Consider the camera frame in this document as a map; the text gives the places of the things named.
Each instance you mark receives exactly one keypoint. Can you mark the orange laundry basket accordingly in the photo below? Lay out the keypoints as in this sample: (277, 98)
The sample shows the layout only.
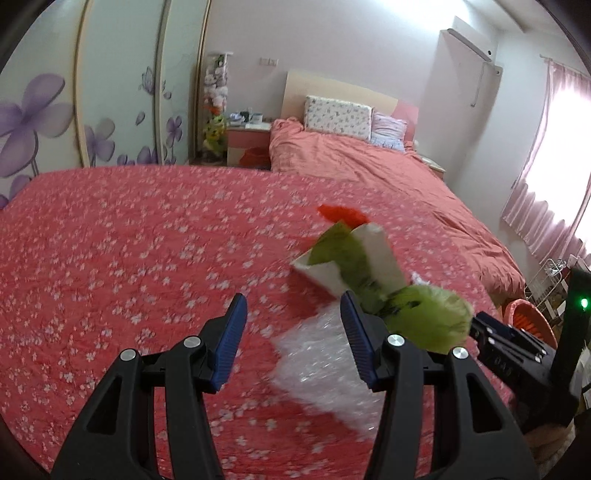
(526, 318)

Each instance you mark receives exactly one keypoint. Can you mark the pink nightstand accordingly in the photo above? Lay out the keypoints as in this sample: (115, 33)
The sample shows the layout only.
(244, 143)
(434, 164)

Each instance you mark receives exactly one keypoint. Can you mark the clear bubble wrap bag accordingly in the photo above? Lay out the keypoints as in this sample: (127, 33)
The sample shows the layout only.
(318, 364)

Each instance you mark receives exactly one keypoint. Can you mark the yellow plush toy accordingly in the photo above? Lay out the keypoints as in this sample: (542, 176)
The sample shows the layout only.
(214, 131)

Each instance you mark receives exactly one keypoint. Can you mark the white air conditioner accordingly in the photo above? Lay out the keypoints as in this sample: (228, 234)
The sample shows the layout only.
(466, 44)

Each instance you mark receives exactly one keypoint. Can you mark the orange plastic bag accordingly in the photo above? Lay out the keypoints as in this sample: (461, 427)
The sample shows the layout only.
(341, 214)

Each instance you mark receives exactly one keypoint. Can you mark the bed with pink duvet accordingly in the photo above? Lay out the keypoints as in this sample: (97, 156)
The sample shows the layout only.
(392, 184)

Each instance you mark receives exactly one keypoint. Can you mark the floral white pillow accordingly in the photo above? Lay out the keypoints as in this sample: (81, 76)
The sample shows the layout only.
(337, 115)

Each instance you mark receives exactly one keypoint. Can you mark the red floral blanket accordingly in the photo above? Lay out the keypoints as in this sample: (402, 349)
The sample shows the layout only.
(115, 254)

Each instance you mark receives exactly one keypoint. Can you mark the pink curtain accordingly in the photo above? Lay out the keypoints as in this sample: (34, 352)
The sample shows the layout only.
(535, 207)

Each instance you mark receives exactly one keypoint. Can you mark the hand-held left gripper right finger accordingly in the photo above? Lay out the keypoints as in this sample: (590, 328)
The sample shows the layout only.
(358, 341)

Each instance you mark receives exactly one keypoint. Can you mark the beige and pink headboard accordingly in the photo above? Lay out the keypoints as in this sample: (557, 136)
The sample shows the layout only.
(314, 85)

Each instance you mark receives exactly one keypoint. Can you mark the striped pink pillow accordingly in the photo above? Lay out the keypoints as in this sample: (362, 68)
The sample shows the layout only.
(388, 131)

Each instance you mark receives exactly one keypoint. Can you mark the clear tube of plush toys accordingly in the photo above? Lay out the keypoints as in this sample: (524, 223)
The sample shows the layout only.
(217, 87)

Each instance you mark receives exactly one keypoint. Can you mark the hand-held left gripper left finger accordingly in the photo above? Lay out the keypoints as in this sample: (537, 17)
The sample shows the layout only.
(228, 341)

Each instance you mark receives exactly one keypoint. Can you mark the flower print wardrobe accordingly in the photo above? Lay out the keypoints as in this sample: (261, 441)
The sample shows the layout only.
(115, 69)

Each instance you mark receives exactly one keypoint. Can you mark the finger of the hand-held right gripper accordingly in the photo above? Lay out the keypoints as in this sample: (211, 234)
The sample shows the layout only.
(482, 337)
(498, 326)

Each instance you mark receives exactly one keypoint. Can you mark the green snack packet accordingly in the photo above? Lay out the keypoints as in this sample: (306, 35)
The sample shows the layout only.
(434, 323)

